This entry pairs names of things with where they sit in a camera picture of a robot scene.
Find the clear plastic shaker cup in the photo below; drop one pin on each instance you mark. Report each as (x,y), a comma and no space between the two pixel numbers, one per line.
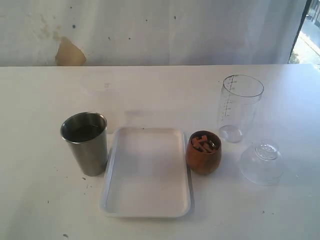
(239,100)

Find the brown wooden cup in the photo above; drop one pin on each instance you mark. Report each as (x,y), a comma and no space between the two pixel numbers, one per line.
(203,152)

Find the white rectangular tray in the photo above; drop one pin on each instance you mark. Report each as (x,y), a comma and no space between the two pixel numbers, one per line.
(146,174)

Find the stainless steel cup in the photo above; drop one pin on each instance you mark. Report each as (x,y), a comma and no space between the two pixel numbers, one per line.
(86,136)

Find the clear plastic dome lid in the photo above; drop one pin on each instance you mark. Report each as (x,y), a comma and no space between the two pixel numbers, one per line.
(262,163)

